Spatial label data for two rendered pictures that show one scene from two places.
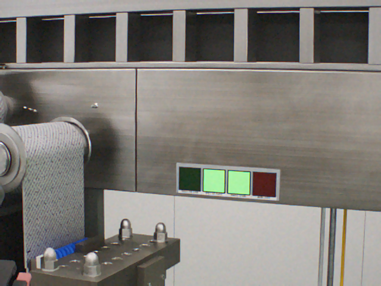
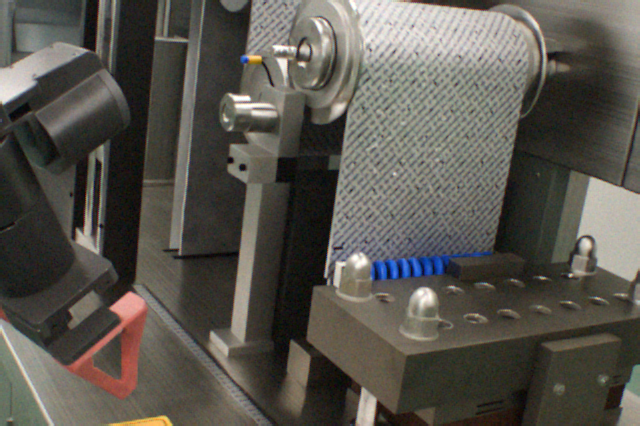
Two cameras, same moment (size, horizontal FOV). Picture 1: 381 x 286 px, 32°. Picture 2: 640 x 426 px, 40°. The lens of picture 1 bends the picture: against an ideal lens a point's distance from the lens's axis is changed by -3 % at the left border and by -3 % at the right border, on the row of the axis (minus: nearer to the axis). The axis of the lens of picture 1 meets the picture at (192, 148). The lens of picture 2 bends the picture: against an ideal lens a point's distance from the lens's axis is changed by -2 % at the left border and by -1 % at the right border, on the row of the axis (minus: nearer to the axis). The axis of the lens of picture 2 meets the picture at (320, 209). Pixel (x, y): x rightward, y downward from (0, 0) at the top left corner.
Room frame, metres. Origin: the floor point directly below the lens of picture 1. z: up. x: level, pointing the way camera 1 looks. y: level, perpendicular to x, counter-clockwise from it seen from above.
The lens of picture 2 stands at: (0.60, -0.14, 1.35)
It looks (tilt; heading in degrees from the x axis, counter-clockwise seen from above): 16 degrees down; 34
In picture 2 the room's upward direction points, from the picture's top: 8 degrees clockwise
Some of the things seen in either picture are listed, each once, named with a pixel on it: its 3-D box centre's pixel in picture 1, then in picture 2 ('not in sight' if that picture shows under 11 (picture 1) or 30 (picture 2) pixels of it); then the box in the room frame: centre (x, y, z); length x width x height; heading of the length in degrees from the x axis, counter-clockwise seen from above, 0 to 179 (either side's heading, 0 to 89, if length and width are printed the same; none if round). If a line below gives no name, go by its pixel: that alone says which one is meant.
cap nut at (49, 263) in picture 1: (49, 258); (357, 273); (1.32, 0.29, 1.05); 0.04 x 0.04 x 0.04
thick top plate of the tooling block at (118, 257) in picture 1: (112, 266); (506, 323); (1.45, 0.18, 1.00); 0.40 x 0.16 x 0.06; 157
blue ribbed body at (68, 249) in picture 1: (65, 254); (426, 271); (1.46, 0.28, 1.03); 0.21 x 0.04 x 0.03; 157
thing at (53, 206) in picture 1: (55, 215); (425, 192); (1.46, 0.30, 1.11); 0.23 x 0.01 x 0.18; 157
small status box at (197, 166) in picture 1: (227, 181); not in sight; (1.52, -0.08, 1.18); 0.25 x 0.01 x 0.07; 67
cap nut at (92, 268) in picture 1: (91, 263); (422, 310); (1.29, 0.20, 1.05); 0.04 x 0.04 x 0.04
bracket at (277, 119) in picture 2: not in sight; (253, 222); (1.35, 0.45, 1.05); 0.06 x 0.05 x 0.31; 157
